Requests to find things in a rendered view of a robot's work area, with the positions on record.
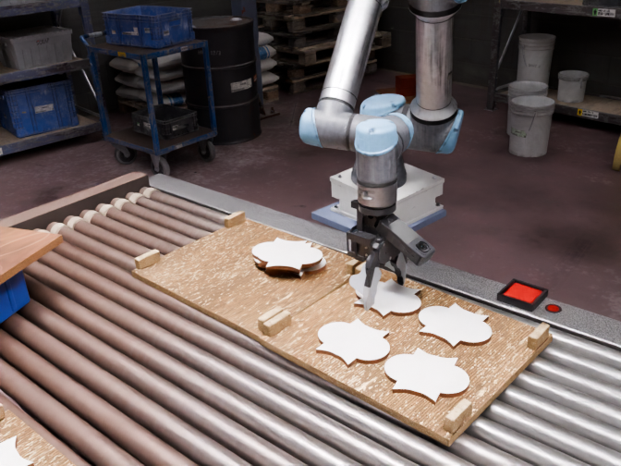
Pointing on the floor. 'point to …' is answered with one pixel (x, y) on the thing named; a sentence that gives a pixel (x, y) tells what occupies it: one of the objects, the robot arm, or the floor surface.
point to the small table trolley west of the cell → (123, 139)
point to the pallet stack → (307, 39)
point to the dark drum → (225, 78)
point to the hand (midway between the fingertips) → (387, 297)
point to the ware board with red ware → (404, 83)
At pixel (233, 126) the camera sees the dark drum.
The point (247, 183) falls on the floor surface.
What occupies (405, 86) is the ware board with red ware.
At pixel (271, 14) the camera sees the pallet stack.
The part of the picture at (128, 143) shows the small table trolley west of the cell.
